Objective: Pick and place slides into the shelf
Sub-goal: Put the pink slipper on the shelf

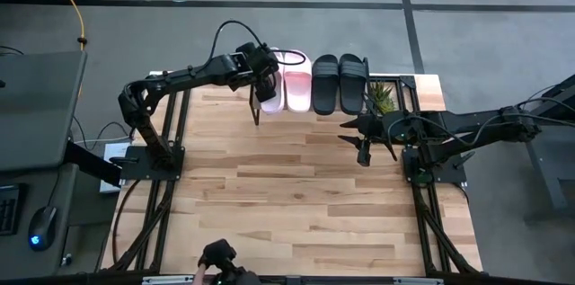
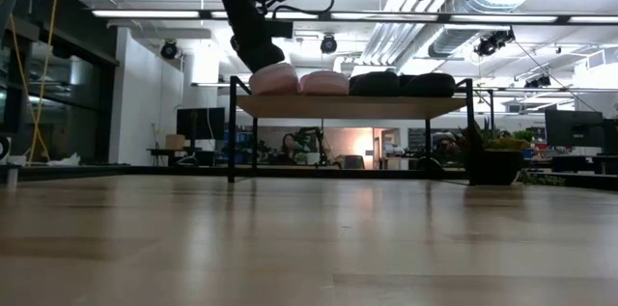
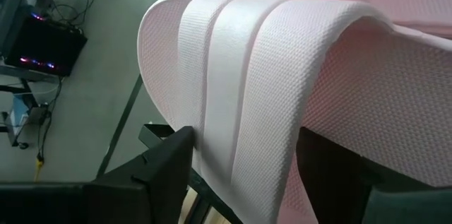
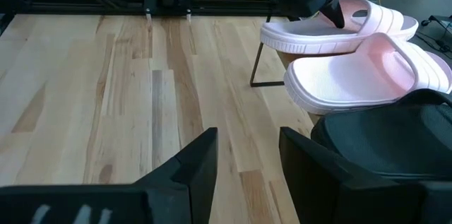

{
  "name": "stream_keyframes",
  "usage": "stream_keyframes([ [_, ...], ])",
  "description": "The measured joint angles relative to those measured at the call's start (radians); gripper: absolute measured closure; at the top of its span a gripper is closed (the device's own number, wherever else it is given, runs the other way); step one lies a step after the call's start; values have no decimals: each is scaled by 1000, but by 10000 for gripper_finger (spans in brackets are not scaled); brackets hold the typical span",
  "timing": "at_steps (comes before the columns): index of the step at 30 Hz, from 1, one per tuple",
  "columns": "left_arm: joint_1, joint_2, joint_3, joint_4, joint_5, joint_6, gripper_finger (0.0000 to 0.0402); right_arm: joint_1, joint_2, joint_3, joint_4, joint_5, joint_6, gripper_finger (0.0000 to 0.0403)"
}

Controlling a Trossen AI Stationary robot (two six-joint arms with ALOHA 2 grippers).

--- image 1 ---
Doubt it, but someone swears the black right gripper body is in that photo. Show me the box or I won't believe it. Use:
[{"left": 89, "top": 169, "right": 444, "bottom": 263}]
[{"left": 364, "top": 111, "right": 408, "bottom": 147}]

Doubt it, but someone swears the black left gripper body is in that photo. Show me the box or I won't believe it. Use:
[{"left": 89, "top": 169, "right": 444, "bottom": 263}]
[{"left": 234, "top": 40, "right": 280, "bottom": 85}]

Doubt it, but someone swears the pink slide sandal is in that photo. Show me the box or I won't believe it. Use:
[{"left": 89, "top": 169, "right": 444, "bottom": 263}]
[
  {"left": 260, "top": 47, "right": 287, "bottom": 115},
  {"left": 283, "top": 49, "right": 314, "bottom": 114}
]

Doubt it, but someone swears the black slide sandal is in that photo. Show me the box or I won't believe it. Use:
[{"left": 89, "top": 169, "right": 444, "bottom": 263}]
[
  {"left": 311, "top": 54, "right": 341, "bottom": 117},
  {"left": 338, "top": 53, "right": 369, "bottom": 117}
]

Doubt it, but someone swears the potted plant black pot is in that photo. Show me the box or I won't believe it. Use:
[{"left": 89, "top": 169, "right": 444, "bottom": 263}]
[{"left": 367, "top": 80, "right": 398, "bottom": 116}]

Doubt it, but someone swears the white box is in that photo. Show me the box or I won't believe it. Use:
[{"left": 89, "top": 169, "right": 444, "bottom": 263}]
[{"left": 99, "top": 141, "right": 132, "bottom": 194}]

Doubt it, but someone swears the grey metal stand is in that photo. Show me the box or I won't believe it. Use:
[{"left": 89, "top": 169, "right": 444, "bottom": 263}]
[{"left": 524, "top": 73, "right": 575, "bottom": 215}]

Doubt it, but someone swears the person's hand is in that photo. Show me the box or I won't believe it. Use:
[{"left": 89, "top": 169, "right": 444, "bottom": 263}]
[{"left": 191, "top": 263, "right": 208, "bottom": 285}]

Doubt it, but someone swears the grey panel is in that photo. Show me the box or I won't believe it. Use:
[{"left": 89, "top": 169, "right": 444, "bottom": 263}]
[{"left": 0, "top": 49, "right": 89, "bottom": 174}]

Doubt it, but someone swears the black computer mouse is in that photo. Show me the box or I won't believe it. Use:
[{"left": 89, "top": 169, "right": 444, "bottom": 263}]
[{"left": 27, "top": 205, "right": 59, "bottom": 253}]

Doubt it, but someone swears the black keyboard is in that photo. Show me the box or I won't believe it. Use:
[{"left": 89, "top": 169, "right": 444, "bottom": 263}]
[{"left": 0, "top": 183, "right": 22, "bottom": 237}]

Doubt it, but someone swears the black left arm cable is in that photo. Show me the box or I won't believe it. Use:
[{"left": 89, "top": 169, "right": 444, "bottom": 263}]
[{"left": 208, "top": 19, "right": 307, "bottom": 71}]

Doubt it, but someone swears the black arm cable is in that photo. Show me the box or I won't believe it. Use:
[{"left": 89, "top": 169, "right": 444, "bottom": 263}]
[
  {"left": 208, "top": 19, "right": 307, "bottom": 71},
  {"left": 385, "top": 85, "right": 575, "bottom": 147}
]

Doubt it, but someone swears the black table edge rail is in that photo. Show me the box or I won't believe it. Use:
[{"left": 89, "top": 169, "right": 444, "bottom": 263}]
[{"left": 96, "top": 271, "right": 575, "bottom": 285}]

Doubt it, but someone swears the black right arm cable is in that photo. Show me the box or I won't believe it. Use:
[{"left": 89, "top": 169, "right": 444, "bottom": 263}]
[{"left": 385, "top": 85, "right": 575, "bottom": 147}]

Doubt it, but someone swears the yellow cable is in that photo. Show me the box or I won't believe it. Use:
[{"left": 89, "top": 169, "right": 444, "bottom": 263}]
[{"left": 40, "top": 0, "right": 87, "bottom": 97}]

